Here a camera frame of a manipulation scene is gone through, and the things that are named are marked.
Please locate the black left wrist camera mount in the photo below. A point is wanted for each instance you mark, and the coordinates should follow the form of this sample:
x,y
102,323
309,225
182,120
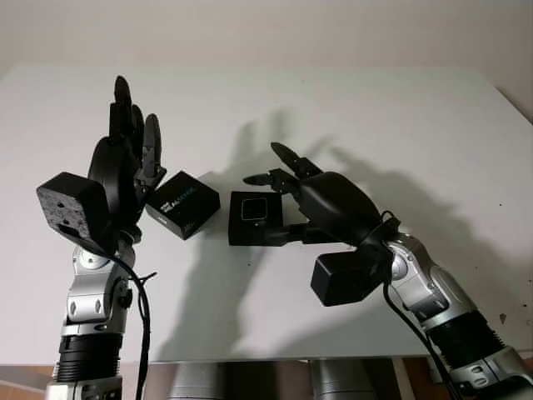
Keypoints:
x,y
71,208

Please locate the small silver camera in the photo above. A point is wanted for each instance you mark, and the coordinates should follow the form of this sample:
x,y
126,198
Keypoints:
x,y
254,209

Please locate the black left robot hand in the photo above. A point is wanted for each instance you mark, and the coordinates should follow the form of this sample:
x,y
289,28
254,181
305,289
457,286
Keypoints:
x,y
110,175

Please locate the black RealSense box lid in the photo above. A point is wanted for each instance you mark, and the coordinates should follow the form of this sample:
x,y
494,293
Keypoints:
x,y
183,204

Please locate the black box with foam insert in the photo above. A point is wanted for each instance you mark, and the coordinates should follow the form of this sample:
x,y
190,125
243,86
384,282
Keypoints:
x,y
250,233

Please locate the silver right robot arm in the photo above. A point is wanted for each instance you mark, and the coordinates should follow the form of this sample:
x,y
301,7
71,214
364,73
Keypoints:
x,y
449,300

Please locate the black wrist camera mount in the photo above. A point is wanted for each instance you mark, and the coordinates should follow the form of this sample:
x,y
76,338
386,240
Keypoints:
x,y
345,277
71,208

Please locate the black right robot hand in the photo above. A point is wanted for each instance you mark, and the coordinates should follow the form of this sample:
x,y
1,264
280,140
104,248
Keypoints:
x,y
337,204

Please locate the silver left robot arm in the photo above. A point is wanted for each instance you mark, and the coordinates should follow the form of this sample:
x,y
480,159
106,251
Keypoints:
x,y
93,308

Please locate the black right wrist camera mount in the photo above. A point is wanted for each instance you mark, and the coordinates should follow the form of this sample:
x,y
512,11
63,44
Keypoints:
x,y
345,277

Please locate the grey robot leg cylinder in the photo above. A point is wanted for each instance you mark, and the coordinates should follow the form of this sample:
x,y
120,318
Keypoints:
x,y
339,381
200,381

